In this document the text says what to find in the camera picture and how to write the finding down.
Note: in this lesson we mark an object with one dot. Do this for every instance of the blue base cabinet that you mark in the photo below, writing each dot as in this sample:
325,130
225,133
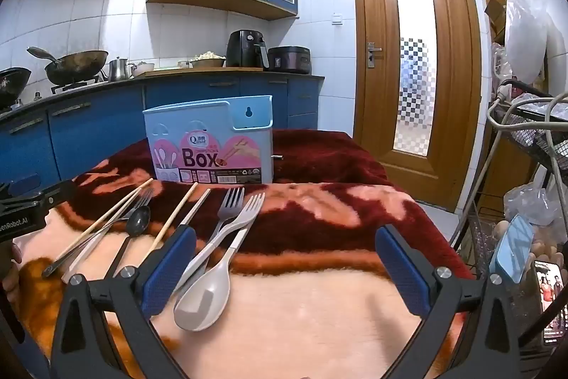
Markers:
102,126

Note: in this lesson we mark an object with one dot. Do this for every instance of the person's left hand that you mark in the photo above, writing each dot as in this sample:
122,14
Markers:
9,283

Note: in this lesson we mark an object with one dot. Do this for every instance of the metal fork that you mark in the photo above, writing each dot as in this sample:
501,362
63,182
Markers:
144,198

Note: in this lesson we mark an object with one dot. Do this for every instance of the white chopstick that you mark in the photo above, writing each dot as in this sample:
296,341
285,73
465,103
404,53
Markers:
195,208

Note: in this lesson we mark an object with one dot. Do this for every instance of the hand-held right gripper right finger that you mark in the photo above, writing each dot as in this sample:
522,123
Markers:
401,272

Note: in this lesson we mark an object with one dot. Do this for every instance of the black spoon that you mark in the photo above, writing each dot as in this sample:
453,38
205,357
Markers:
137,220

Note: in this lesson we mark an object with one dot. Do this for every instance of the beige spoon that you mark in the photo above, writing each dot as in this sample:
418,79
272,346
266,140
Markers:
202,303

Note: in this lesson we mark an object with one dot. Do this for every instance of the gas stove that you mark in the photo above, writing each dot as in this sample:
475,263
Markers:
66,88

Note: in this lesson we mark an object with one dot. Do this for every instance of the wooden door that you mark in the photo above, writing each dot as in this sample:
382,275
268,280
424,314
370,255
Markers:
377,117

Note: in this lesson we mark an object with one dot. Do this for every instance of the wooden chopstick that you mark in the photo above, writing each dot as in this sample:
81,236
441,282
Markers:
177,212
111,212

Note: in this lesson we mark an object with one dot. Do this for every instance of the metal ladle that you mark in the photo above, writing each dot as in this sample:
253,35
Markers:
42,52

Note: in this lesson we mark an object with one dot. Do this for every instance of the grey fork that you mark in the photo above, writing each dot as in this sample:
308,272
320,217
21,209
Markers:
231,201

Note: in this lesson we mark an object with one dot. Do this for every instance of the dark rice cooker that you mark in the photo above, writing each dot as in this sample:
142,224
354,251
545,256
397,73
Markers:
288,60

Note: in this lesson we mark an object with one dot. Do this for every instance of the metal kettle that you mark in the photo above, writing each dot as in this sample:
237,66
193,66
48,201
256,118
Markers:
117,70

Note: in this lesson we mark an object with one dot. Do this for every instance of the pale plastic bag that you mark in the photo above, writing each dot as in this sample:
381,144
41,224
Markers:
501,63

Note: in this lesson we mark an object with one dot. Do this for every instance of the clear plastic bag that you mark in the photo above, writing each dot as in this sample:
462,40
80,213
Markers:
532,201

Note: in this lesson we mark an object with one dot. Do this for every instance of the white bowl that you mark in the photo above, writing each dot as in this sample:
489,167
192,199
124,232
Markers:
143,69

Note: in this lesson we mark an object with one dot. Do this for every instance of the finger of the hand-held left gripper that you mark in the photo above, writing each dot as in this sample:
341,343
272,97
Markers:
55,192

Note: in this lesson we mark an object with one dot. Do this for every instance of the light blue utensil box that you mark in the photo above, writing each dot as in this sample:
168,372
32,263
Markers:
208,126

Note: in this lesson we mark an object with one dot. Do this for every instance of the beige fork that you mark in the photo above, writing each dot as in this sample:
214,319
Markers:
250,210

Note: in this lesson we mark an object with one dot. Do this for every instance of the black air fryer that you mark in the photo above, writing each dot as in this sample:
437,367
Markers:
244,48

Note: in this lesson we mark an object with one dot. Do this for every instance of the pile of eggs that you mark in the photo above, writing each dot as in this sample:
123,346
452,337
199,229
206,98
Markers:
500,228

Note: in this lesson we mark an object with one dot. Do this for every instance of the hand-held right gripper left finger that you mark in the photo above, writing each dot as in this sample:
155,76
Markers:
171,268

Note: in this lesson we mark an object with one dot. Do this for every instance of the red floral blanket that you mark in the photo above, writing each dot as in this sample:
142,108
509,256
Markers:
310,308

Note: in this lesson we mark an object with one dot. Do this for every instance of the black wok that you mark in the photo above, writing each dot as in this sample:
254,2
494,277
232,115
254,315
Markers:
77,66

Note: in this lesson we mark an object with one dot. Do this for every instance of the black frying pan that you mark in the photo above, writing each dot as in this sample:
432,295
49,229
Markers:
11,88

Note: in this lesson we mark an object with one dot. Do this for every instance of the white plastic bag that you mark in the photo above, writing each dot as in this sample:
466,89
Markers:
528,37

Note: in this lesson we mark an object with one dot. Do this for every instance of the bowl of food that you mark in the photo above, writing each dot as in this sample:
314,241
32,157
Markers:
207,61

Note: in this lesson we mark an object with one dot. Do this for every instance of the white light switch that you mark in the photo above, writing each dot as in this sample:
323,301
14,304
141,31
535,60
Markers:
337,19

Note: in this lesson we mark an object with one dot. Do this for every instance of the smartphone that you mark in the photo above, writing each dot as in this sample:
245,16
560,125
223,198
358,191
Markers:
550,299

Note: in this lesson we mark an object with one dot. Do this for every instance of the blue framed mirror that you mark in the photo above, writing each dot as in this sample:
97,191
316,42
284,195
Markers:
512,248

